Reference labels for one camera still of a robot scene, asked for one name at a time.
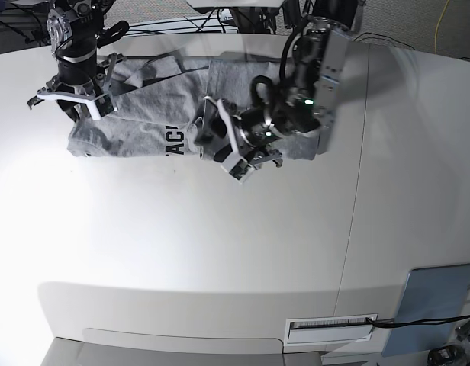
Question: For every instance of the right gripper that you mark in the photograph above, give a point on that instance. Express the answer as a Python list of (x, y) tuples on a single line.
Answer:
[(75, 84)]

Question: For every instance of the blue-grey flat panel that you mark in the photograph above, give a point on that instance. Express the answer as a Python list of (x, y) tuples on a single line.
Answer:
[(429, 293)]

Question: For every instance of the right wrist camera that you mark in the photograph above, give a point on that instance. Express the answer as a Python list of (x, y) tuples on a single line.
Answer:
[(101, 106)]

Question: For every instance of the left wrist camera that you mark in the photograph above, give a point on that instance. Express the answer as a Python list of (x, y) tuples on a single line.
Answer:
[(238, 167)]

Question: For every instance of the grey T-shirt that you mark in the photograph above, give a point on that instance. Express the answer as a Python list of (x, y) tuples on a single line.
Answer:
[(160, 106)]

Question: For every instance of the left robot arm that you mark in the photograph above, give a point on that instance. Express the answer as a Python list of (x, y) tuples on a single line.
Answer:
[(304, 94)]

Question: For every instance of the black device bottom right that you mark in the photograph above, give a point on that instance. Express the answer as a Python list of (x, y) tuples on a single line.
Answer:
[(446, 355)]

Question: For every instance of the white cable grommet plate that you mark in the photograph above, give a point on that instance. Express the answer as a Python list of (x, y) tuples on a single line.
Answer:
[(328, 330)]

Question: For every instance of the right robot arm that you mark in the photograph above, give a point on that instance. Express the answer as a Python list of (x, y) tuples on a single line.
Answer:
[(77, 29)]

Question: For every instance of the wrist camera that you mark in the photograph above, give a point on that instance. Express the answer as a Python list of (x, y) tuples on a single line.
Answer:
[(101, 106), (238, 167)]

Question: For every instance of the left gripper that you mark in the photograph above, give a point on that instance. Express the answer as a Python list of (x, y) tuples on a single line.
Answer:
[(223, 132)]

